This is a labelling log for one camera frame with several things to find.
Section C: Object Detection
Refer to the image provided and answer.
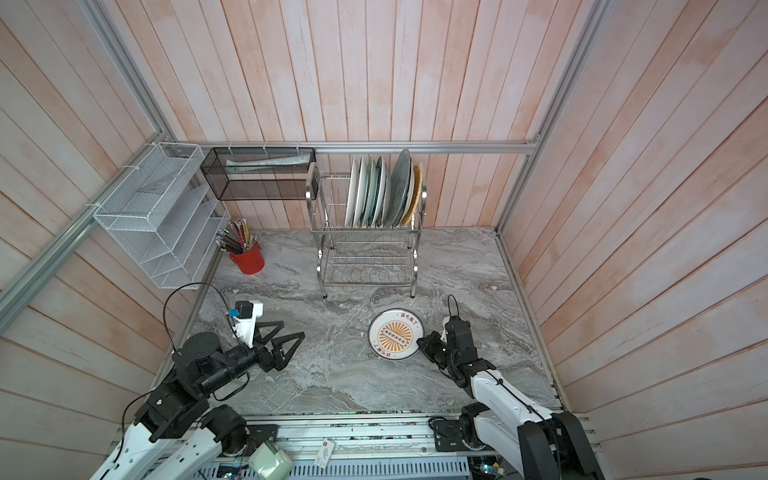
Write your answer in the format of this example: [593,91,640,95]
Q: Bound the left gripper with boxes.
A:
[199,320,306,395]

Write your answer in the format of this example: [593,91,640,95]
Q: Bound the orange sunburst plate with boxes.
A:
[353,157,370,227]
[368,308,424,361]

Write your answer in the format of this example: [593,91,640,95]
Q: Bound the steel dish rack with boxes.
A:
[305,163,427,297]

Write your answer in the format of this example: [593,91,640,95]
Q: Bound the pale green glass plate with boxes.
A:
[384,149,412,227]

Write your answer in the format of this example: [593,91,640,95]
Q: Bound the cream floral plate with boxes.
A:
[399,171,415,226]

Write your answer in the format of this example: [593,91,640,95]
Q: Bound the green rimmed white plate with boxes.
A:
[372,157,389,227]

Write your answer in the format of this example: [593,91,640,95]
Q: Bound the white black-rimmed plate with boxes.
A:
[344,158,360,228]

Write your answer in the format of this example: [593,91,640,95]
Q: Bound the yellow woven round tray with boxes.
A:
[405,164,423,226]

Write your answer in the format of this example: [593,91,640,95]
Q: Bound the pale green flower plate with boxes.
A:
[361,159,380,227]

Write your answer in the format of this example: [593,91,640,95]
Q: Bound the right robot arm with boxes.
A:
[417,315,604,479]

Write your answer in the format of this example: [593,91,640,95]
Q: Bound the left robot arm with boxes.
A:
[92,321,305,479]

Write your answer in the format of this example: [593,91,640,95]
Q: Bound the pencils bundle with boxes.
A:
[215,218,257,255]

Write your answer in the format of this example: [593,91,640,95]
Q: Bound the white power adapter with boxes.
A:
[248,440,293,480]

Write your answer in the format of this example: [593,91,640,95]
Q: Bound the white tag label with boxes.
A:
[314,439,335,469]

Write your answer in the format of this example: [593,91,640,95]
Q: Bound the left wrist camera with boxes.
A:
[228,300,264,348]

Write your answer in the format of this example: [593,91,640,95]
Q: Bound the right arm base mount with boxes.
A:
[428,416,483,452]

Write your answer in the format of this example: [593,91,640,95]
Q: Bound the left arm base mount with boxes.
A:
[244,424,279,456]

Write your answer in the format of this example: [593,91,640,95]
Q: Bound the black mesh wall basket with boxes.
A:
[201,146,316,201]

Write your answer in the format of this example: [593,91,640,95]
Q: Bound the white mesh wall shelf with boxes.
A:
[95,143,230,290]

